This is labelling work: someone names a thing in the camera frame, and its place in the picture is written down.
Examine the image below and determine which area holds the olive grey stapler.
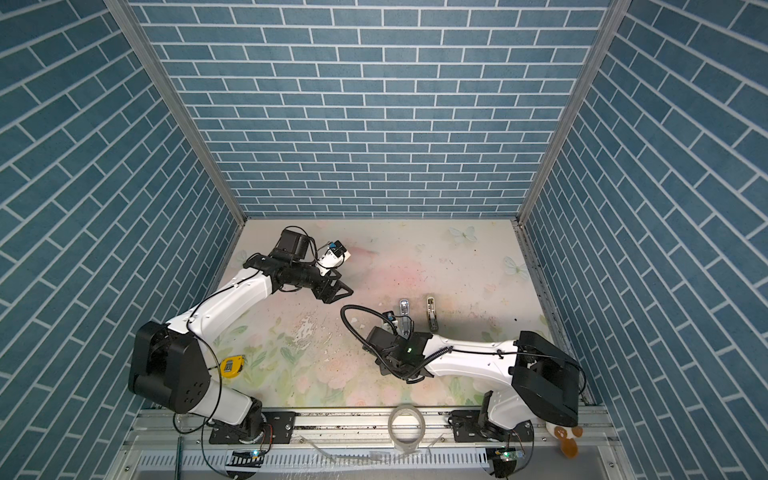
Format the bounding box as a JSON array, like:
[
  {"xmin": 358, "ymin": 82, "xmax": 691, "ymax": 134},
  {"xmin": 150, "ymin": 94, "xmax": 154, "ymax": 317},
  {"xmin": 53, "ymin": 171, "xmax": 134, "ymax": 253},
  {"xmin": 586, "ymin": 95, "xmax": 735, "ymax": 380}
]
[{"xmin": 426, "ymin": 296, "xmax": 439, "ymax": 333}]

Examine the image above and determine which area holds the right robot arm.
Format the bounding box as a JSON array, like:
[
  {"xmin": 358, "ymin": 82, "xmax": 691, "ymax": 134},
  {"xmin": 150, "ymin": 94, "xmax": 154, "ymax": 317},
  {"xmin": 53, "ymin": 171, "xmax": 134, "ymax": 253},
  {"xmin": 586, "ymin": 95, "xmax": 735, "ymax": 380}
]
[{"xmin": 362, "ymin": 327, "xmax": 581, "ymax": 430}]

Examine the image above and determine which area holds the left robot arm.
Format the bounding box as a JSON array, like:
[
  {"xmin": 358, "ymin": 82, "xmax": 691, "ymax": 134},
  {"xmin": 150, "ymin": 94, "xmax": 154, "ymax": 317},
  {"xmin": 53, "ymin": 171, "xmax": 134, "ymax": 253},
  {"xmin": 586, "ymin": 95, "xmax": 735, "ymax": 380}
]
[{"xmin": 128, "ymin": 226, "xmax": 353, "ymax": 436}]

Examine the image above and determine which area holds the clear tape roll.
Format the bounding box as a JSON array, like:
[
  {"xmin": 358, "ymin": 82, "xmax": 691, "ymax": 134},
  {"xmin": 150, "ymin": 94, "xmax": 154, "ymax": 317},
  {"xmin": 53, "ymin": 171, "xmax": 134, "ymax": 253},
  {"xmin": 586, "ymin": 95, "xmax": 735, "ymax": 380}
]
[{"xmin": 387, "ymin": 405, "xmax": 426, "ymax": 455}]

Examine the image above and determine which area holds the yellow tape measure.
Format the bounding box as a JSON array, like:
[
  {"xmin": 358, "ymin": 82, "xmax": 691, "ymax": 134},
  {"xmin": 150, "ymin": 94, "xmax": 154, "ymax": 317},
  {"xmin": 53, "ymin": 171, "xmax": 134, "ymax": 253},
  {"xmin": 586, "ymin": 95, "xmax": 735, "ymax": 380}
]
[{"xmin": 219, "ymin": 355, "xmax": 245, "ymax": 379}]

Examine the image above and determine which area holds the plush toy animal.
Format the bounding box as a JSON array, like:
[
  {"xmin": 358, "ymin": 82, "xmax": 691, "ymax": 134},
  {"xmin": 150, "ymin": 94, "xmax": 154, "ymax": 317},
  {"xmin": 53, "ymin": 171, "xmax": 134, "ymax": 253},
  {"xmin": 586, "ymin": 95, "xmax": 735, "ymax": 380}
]
[{"xmin": 545, "ymin": 422, "xmax": 584, "ymax": 459}]

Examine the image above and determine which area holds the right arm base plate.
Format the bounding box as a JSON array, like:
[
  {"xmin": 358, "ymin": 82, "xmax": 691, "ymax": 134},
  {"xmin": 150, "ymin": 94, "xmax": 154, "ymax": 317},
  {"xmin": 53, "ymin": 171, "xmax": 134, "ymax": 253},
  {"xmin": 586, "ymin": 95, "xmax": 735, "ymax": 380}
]
[{"xmin": 447, "ymin": 409, "xmax": 534, "ymax": 443}]

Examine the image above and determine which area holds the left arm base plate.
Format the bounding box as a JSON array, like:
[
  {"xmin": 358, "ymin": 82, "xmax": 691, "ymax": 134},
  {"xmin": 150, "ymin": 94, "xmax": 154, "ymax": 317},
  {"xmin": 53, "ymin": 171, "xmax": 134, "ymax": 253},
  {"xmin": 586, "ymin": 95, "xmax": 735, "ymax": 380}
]
[{"xmin": 209, "ymin": 410, "xmax": 297, "ymax": 445}]

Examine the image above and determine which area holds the aluminium front rail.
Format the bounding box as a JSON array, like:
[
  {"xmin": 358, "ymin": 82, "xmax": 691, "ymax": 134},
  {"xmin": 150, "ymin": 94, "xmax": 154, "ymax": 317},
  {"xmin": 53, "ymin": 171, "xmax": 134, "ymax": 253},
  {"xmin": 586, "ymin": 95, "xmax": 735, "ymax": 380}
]
[{"xmin": 106, "ymin": 407, "xmax": 634, "ymax": 479}]

